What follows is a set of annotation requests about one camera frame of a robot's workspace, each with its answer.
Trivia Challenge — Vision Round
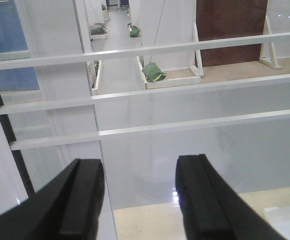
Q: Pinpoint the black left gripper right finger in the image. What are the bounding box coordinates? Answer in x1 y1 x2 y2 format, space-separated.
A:
175 154 283 240

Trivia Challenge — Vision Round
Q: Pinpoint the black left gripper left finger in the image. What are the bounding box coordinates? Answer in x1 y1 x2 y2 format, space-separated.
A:
0 158 105 240

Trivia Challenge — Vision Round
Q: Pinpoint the white framed sliding glass door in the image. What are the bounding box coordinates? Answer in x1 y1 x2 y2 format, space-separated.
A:
0 0 290 240

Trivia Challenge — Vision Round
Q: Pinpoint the blue door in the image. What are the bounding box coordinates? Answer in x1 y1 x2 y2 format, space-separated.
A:
0 0 39 91

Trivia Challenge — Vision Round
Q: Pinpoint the brown wooden door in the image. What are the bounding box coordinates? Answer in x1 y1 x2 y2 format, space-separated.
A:
196 0 268 67

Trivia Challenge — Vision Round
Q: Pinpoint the plywood base platform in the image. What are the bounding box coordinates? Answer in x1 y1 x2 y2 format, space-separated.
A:
114 187 290 240

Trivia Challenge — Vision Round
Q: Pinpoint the green sandbag behind glass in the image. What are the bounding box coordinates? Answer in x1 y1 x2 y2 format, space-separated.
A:
142 62 167 83

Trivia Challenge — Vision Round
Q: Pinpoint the white wooden support frame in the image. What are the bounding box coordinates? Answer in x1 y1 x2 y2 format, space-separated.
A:
137 15 290 90

